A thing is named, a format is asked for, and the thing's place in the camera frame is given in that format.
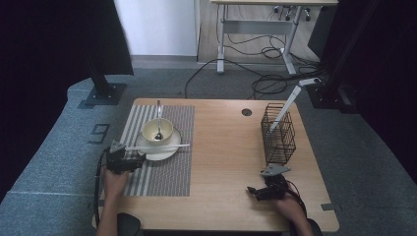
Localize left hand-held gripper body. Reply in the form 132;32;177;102
104;140;135;175

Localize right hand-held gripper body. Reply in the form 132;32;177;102
257;162;292;200

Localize person's left hand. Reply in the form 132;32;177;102
102;166;130;200

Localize person's right hand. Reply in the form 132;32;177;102
274;193;307;221

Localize white plate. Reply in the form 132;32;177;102
135;126;182;161

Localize cream bowl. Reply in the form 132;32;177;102
141;117;175;145

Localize metal spoon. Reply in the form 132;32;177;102
154;99;164;142

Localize grey striped woven placemat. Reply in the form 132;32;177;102
119;104;196;198

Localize person's right knee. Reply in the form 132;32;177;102
306;217;325;236

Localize black metal stand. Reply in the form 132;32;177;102
308;0;382;114

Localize dark curtain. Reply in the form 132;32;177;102
328;0;417;185
0;0;135;198

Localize black box under desk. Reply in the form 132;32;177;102
308;4;338;60

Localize office chair casters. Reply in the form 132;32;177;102
273;4;313;23

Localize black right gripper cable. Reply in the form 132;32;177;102
283;178;309;219

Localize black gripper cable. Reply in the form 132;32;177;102
93;147;111;227
283;178;309;219

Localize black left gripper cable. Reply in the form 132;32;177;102
93;147;111;227

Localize black wire basket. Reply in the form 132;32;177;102
260;102;297;165

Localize black stand with base plate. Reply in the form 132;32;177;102
78;55;127;109

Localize long black floor cable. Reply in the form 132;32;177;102
184;58;264;99

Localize white long-handled utensil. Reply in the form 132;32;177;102
265;77;323;137

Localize black floor cable bundle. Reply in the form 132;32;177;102
249;52;328;101

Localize black cables under desk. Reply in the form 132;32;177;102
225;32;286;60

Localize white frame desk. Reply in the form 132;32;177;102
209;0;338;76

